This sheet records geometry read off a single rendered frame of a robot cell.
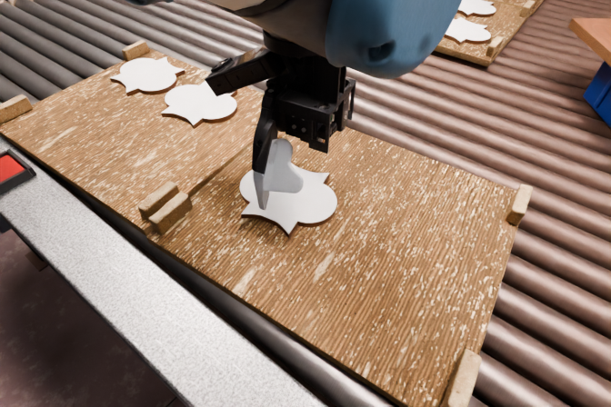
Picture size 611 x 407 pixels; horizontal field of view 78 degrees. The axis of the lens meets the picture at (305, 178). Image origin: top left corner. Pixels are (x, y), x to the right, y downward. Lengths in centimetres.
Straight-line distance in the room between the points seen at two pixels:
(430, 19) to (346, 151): 46
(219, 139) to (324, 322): 36
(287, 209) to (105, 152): 33
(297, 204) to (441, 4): 39
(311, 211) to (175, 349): 23
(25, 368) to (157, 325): 122
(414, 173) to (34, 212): 57
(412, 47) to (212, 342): 38
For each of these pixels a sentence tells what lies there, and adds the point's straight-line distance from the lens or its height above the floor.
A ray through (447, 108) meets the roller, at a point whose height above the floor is 91.
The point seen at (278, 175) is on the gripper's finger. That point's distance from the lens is 43.
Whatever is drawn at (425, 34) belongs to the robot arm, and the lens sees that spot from 18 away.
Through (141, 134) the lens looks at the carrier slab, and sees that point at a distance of 71.
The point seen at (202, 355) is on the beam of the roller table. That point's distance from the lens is 47.
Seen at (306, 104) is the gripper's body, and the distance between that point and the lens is 38.
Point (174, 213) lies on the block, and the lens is 53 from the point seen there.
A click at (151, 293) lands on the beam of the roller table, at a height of 91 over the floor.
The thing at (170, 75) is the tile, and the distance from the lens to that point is 83.
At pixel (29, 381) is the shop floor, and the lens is 166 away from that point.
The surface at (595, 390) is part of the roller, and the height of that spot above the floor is 92.
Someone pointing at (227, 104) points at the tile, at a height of 95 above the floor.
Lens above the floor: 134
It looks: 45 degrees down
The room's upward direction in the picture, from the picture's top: straight up
